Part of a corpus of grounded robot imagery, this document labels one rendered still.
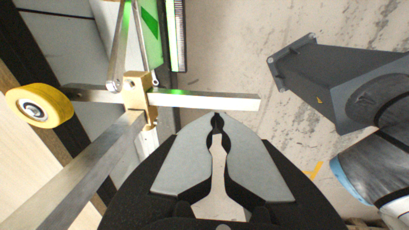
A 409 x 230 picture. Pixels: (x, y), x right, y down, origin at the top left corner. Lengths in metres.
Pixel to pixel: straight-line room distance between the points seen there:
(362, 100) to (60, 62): 0.91
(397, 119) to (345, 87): 0.15
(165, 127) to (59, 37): 0.35
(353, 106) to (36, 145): 0.93
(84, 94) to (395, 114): 0.82
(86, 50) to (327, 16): 1.28
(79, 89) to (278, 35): 1.11
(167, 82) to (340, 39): 1.21
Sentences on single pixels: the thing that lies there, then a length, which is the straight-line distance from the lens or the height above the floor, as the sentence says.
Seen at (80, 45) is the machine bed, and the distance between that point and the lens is 0.53.
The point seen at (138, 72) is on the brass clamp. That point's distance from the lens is 0.33.
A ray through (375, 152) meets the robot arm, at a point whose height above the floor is 0.79.
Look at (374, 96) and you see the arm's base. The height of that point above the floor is 0.65.
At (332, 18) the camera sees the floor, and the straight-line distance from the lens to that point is 1.33.
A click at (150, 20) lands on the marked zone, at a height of 0.75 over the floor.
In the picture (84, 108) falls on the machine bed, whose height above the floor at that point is 0.77.
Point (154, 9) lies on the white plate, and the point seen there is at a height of 0.72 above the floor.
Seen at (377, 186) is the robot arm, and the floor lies 0.85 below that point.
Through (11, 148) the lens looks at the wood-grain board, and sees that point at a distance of 0.53.
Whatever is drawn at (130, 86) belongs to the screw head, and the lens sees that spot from 0.30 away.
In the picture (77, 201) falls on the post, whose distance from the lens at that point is 0.23.
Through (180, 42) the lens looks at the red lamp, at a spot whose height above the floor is 0.70.
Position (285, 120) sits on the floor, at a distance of 1.47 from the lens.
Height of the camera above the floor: 1.10
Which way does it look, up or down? 58 degrees down
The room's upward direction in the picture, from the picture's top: 173 degrees counter-clockwise
